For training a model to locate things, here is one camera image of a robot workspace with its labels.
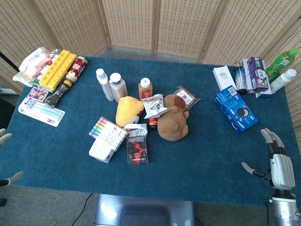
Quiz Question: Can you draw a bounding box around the red white Costa cup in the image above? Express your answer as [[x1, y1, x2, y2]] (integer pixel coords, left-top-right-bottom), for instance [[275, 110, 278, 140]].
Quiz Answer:
[[65, 56, 88, 84]]

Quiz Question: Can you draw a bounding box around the brown drink bottle white cap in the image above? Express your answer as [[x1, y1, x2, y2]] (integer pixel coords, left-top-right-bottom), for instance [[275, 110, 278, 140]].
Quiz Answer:
[[138, 78, 151, 101]]

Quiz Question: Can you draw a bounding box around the dark blue bottle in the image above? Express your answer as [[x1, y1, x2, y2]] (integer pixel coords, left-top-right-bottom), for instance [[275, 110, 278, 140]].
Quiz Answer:
[[233, 61, 248, 95]]

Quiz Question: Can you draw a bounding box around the pink white wet wipes pack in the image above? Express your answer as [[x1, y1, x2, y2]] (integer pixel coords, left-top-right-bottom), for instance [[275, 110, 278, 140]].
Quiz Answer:
[[18, 47, 55, 73]]

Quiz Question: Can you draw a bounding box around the yellow plastic mould tray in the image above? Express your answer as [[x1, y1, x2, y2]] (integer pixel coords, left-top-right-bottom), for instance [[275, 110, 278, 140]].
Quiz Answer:
[[39, 49, 78, 91]]

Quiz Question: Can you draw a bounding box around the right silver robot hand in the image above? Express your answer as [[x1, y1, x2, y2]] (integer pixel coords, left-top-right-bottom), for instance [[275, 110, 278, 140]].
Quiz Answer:
[[241, 128, 296, 189]]

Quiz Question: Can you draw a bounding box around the white tissue pack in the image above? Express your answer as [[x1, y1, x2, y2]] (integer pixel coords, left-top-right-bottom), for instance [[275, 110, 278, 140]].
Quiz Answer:
[[88, 138, 116, 164]]

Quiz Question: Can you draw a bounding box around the toothbrush blister pack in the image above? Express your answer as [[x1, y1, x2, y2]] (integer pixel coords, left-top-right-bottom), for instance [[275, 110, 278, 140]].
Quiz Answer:
[[18, 97, 66, 128]]

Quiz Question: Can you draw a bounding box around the yellow plush toy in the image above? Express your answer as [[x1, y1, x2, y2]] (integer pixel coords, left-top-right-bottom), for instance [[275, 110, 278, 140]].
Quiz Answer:
[[115, 96, 145, 128]]

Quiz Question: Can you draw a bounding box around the woven bamboo folding screen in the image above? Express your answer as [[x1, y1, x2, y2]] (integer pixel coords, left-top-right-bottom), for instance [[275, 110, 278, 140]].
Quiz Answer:
[[0, 0, 301, 129]]

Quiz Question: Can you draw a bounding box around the purple playing card pack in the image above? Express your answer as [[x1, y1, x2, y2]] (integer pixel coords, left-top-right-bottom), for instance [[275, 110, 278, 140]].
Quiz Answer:
[[27, 87, 49, 101]]

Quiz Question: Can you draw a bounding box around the green drink bottle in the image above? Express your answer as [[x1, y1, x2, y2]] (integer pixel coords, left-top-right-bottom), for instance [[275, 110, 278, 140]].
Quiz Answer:
[[266, 47, 299, 83]]

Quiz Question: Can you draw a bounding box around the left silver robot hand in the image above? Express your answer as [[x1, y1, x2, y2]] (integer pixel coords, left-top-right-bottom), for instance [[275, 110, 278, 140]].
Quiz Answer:
[[0, 128, 24, 186]]

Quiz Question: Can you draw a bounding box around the white spray bottle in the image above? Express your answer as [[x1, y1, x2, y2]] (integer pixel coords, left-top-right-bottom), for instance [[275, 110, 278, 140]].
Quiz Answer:
[[269, 68, 298, 93]]

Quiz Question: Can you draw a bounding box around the brown cake in clear wrapper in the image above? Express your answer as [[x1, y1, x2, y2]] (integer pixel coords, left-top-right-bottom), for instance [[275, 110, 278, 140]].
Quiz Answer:
[[175, 86, 201, 111]]

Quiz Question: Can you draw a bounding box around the white purple carton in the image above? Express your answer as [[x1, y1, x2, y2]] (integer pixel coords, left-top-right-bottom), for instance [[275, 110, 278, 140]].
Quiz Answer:
[[241, 58, 256, 94]]

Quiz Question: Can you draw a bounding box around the colourful marker pen set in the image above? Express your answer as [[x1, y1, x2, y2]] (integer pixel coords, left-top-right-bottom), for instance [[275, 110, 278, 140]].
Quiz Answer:
[[88, 116, 128, 152]]

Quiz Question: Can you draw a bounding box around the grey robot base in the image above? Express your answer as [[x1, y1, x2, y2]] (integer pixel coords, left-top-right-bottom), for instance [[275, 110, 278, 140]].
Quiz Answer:
[[94, 194, 196, 226]]

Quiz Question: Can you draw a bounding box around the black cable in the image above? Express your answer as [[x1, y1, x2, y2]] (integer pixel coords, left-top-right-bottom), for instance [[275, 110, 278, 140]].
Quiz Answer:
[[72, 193, 93, 226]]

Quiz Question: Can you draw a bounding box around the green flat box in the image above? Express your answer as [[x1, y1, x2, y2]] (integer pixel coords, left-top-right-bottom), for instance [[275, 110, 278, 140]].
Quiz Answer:
[[32, 79, 55, 93]]

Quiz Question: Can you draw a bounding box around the dark pepper grinder bottle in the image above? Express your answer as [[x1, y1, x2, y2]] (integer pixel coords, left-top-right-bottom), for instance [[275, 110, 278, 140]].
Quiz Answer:
[[44, 79, 73, 108]]

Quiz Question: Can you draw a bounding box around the purple milk carton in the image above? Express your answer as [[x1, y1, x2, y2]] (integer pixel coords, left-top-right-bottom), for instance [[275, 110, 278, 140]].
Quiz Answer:
[[246, 56, 270, 92]]

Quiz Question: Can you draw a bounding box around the black red card box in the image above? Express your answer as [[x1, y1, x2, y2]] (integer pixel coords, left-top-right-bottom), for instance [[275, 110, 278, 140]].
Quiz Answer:
[[126, 135, 149, 165]]

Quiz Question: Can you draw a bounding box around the blue table cloth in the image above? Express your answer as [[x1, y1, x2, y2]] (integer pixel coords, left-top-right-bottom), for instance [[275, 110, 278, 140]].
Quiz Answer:
[[0, 56, 301, 208]]

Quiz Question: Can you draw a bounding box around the blue Oreo cookie box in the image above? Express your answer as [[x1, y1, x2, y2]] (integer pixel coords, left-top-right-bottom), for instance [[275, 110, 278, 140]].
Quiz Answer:
[[213, 85, 259, 135]]

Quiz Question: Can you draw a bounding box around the white blue small box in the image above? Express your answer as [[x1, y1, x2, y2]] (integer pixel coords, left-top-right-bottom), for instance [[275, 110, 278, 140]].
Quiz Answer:
[[255, 89, 273, 99]]

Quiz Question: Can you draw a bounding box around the red white snack packet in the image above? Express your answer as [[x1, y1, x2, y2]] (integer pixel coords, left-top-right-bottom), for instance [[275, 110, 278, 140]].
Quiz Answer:
[[36, 54, 59, 82]]

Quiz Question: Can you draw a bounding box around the tall white bottle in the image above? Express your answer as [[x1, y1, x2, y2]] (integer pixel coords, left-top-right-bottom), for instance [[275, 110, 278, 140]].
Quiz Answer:
[[95, 68, 115, 102]]

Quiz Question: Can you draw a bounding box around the white carton box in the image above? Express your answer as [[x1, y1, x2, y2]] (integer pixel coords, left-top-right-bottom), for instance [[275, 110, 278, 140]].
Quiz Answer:
[[212, 65, 237, 91]]

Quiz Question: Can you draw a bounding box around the crumpled white printed packet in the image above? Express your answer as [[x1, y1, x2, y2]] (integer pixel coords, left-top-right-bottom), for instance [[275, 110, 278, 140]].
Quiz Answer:
[[124, 122, 148, 137]]

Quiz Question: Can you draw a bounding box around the squat white lotion bottle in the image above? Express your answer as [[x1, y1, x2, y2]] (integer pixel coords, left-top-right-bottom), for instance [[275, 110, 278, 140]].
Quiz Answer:
[[109, 73, 128, 103]]

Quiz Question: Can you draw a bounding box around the brown plush toy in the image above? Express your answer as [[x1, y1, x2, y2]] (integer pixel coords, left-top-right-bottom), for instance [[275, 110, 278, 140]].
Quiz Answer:
[[157, 94, 190, 141]]

